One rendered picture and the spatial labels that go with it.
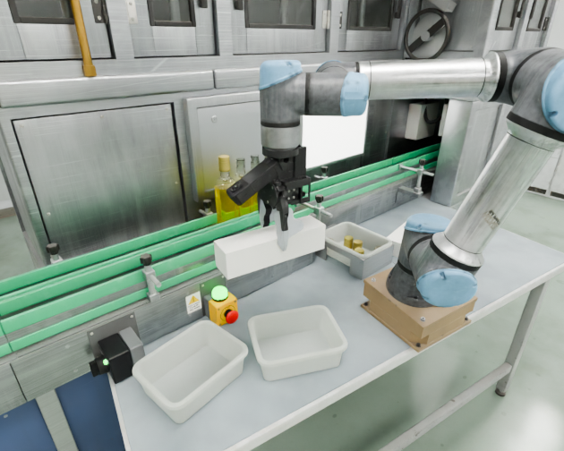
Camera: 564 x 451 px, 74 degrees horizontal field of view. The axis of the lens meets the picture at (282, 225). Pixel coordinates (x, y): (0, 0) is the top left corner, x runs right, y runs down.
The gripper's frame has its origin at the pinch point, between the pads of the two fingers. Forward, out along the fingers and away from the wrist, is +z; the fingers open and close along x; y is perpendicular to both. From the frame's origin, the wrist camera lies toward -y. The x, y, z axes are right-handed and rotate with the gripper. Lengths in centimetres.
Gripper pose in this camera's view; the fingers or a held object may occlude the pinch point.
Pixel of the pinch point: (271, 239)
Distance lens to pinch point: 80.8
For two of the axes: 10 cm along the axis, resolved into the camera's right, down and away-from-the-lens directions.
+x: -5.2, -3.8, 7.7
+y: 8.5, -2.3, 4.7
